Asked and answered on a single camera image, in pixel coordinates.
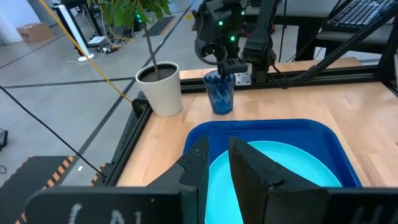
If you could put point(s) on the teal round plate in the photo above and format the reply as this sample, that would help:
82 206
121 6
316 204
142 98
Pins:
295 161

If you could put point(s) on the dark blue plastic cup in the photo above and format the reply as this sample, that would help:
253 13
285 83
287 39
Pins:
219 99

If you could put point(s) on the white plant pot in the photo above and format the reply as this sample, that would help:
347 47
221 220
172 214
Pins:
164 96

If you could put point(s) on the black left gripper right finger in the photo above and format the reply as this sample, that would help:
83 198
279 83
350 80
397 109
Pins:
255 183

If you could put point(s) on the black desk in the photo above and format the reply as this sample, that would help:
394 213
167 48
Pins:
306 40

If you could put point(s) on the dark blue plastic tray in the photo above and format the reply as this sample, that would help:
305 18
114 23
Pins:
280 130

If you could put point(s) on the brown cardboard box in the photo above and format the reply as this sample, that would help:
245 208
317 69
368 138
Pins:
34 32

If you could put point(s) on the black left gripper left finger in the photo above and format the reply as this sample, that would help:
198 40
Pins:
194 165

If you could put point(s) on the white floor stand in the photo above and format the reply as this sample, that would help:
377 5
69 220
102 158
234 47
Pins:
73 31

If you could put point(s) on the green leafy plant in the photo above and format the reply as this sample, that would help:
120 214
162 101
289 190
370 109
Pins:
124 12

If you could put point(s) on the narrow black hazard-striped mat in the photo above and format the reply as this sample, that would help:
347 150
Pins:
28 177

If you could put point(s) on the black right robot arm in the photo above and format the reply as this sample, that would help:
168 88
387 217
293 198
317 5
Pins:
261 43

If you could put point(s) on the black aluminium table frame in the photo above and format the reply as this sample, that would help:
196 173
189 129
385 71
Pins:
342 74

